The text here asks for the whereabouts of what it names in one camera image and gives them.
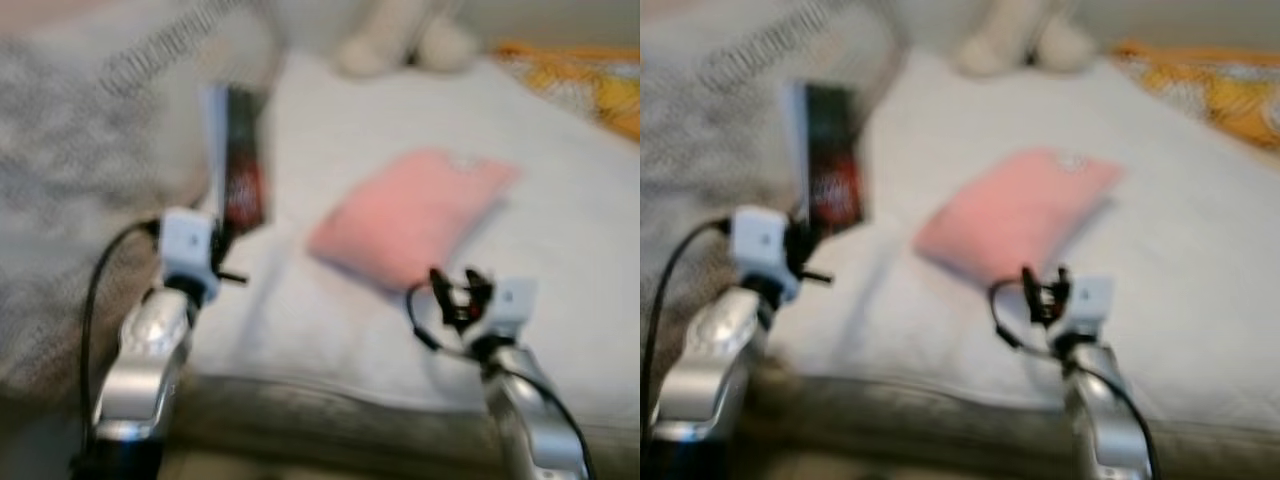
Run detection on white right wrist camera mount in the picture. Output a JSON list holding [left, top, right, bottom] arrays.
[[480, 278, 539, 343], [1058, 275, 1117, 343]]

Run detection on yellow cartoon print blanket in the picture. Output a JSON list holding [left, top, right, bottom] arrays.
[[490, 40, 640, 143], [1110, 40, 1280, 153]]

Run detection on grey swirl patterned bedding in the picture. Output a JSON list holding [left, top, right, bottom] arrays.
[[0, 0, 286, 393], [640, 0, 901, 301]]

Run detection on dark red cover book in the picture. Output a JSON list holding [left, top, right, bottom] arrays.
[[783, 83, 864, 237], [205, 85, 269, 234]]

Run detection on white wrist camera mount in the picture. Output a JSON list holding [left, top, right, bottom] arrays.
[[730, 207, 791, 301], [158, 208, 219, 301], [480, 278, 539, 343], [1058, 275, 1117, 343]]

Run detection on white mattress bed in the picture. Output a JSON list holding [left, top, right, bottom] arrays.
[[160, 50, 640, 480], [750, 50, 1280, 473]]

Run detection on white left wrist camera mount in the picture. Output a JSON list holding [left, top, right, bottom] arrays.
[[158, 208, 219, 301], [730, 207, 791, 301]]

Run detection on pink pillow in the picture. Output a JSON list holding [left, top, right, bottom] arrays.
[[912, 147, 1127, 289], [307, 148, 523, 293]]

